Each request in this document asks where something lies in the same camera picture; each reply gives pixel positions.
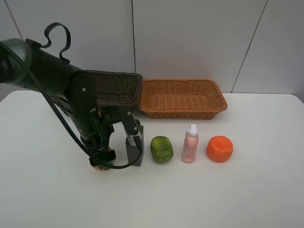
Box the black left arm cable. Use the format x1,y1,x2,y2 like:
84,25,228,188
0,22,143,170

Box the green squishy toy fruit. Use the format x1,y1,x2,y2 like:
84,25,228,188
150,136,173,163

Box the orange squishy toy fruit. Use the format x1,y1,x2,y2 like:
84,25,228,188
206,135,234,163

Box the dark green square bottle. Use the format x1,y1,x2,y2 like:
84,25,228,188
125,120,144,167

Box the pink bottle white cap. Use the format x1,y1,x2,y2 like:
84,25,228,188
182,124,199,163

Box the red orange toy peach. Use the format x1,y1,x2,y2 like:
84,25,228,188
89,147,116,171

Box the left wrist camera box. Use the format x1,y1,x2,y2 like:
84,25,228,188
118,106,142,146

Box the dark brown wicker basket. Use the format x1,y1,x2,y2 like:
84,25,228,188
50,70,143,122

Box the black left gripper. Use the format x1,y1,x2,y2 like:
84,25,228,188
68,105,123,170

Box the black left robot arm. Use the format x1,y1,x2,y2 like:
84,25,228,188
0,38,127,170

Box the light orange wicker basket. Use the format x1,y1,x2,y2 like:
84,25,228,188
139,79,228,120

